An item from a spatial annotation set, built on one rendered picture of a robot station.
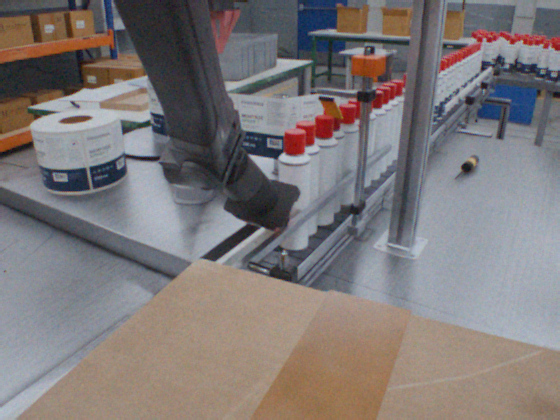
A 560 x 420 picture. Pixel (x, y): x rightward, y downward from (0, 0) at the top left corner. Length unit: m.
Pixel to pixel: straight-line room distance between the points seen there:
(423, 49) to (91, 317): 0.68
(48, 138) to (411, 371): 0.93
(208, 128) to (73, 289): 0.48
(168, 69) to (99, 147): 0.70
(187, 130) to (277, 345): 0.27
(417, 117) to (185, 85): 0.51
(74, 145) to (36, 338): 0.45
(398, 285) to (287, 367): 0.58
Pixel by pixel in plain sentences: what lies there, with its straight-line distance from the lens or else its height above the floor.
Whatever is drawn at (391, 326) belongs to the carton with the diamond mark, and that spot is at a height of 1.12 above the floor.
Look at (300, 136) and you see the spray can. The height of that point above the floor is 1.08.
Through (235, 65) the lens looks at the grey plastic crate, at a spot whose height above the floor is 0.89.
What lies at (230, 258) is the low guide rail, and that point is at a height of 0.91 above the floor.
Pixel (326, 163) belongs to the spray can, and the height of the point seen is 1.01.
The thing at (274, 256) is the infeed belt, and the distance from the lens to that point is 0.76.
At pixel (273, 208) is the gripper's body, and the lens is 0.63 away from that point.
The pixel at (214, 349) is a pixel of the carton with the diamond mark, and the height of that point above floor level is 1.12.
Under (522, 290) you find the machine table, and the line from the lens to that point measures 0.86.
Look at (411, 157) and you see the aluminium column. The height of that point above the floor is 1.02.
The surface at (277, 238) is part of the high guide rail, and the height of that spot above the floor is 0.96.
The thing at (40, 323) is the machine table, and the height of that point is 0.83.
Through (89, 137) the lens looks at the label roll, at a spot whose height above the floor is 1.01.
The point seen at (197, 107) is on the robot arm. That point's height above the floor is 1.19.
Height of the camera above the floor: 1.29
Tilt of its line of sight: 26 degrees down
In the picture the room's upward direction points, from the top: straight up
